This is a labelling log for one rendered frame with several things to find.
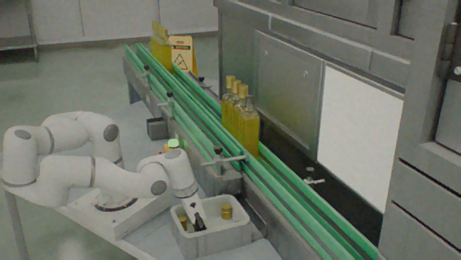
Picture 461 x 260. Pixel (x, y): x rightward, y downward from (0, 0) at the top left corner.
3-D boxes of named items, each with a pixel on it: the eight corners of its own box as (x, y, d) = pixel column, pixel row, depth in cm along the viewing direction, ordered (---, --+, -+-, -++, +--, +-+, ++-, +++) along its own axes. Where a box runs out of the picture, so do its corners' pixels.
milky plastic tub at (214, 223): (252, 243, 144) (253, 220, 140) (184, 261, 136) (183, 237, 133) (230, 213, 158) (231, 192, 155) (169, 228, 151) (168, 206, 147)
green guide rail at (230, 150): (240, 170, 160) (240, 150, 157) (238, 171, 160) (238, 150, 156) (137, 54, 308) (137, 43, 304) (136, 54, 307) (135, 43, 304)
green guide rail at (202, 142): (221, 174, 157) (221, 154, 154) (218, 174, 157) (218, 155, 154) (127, 55, 305) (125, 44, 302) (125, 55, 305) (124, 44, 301)
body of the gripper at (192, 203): (202, 190, 132) (211, 219, 137) (191, 174, 140) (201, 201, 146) (178, 201, 130) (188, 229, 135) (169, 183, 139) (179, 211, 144)
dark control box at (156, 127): (167, 138, 216) (166, 122, 213) (151, 141, 213) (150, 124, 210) (163, 132, 223) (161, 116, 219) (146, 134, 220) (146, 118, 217)
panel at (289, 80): (419, 237, 111) (447, 107, 97) (409, 239, 110) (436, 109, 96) (258, 111, 187) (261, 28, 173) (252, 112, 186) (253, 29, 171)
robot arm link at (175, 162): (137, 174, 123) (131, 159, 131) (150, 204, 129) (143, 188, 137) (188, 153, 127) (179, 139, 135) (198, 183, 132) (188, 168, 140)
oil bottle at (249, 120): (258, 164, 165) (260, 110, 156) (244, 167, 163) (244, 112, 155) (252, 157, 170) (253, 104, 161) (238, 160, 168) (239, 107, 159)
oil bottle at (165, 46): (173, 77, 261) (170, 29, 249) (164, 79, 259) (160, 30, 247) (170, 75, 265) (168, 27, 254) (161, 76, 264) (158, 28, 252)
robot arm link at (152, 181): (86, 178, 127) (158, 179, 136) (90, 201, 116) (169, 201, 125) (89, 150, 124) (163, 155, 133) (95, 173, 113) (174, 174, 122)
